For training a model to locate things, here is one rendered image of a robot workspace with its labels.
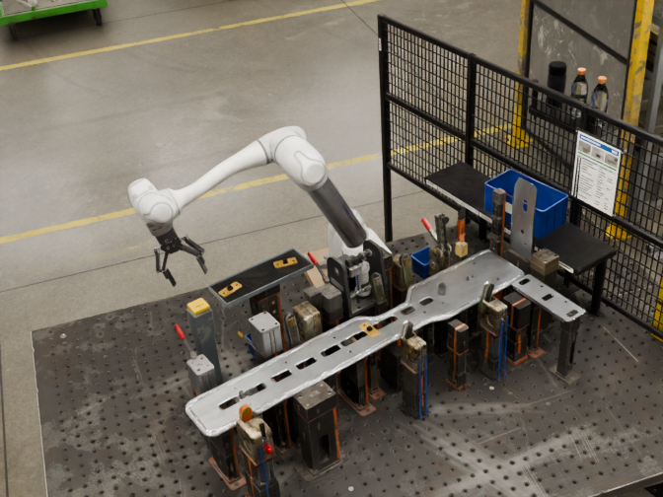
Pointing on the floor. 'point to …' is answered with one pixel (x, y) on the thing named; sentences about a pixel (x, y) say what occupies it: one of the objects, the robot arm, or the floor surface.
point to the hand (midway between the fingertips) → (188, 276)
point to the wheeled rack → (13, 12)
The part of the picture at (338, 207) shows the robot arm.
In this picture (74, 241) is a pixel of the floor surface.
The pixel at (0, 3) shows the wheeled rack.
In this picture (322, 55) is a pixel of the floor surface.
